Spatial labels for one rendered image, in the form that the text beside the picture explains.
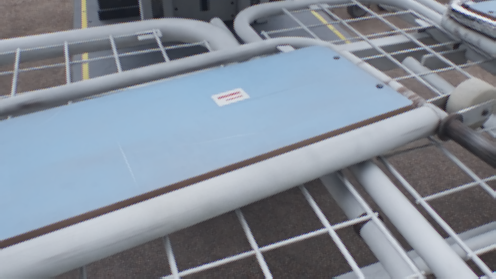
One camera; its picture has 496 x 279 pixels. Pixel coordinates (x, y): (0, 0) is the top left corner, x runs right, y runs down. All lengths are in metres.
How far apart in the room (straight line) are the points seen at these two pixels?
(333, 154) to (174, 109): 0.19
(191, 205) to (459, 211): 0.92
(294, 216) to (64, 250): 0.79
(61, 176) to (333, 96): 0.31
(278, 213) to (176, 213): 0.74
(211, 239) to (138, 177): 0.65
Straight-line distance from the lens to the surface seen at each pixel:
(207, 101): 0.54
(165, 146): 0.47
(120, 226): 0.40
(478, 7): 0.84
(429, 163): 1.35
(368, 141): 0.48
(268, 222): 1.11
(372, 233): 0.48
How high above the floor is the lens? 0.82
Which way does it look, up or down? 34 degrees down
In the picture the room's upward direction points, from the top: 1 degrees clockwise
